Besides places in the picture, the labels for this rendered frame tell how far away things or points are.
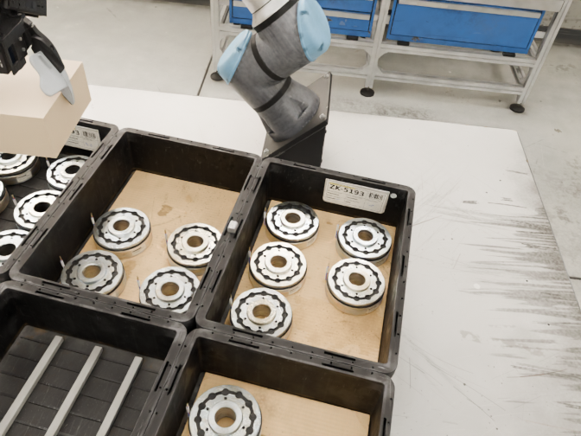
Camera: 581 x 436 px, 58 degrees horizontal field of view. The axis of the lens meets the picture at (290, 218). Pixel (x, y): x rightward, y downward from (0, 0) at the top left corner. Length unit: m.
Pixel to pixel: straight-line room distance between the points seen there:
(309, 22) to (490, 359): 0.75
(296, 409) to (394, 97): 2.38
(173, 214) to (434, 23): 2.04
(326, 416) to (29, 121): 0.62
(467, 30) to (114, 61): 1.89
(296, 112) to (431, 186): 0.41
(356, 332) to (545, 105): 2.58
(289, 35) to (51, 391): 0.77
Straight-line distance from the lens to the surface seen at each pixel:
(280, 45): 1.14
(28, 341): 0.95
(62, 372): 0.91
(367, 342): 0.91
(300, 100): 1.24
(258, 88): 1.21
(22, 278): 0.90
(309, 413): 0.84
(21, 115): 0.87
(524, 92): 3.14
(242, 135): 1.47
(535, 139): 3.02
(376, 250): 0.99
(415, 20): 2.83
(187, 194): 1.11
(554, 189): 2.75
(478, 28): 2.90
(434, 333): 1.11
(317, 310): 0.93
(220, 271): 0.85
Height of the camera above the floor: 1.60
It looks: 46 degrees down
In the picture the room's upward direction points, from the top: 6 degrees clockwise
